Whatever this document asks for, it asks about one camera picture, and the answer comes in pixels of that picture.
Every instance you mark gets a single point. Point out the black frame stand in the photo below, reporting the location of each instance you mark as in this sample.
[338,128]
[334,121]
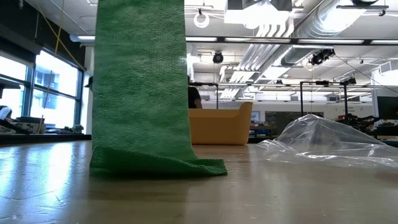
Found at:
[323,83]
[205,84]

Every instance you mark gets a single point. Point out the silver air duct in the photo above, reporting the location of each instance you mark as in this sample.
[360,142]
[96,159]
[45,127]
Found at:
[314,25]

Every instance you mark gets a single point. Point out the LED light bar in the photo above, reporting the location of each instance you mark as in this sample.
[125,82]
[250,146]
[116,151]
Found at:
[280,40]

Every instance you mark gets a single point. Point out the person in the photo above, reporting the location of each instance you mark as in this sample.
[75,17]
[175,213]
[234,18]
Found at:
[193,98]

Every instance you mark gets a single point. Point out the black computer monitor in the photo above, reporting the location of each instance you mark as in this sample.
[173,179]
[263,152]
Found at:
[388,107]

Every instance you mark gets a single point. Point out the black ceiling spotlight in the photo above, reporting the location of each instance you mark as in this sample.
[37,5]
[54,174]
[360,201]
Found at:
[218,58]
[320,56]

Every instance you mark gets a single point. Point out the white ceiling unit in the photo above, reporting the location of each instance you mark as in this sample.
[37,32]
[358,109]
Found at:
[258,12]

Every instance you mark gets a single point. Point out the green elastic bandage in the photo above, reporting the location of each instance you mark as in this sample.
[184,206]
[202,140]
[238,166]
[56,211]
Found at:
[140,93]

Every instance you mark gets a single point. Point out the yellow plastic bin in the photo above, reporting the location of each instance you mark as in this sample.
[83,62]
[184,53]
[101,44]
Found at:
[220,127]

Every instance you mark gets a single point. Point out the clear plastic bag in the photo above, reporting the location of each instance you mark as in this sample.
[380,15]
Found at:
[326,143]

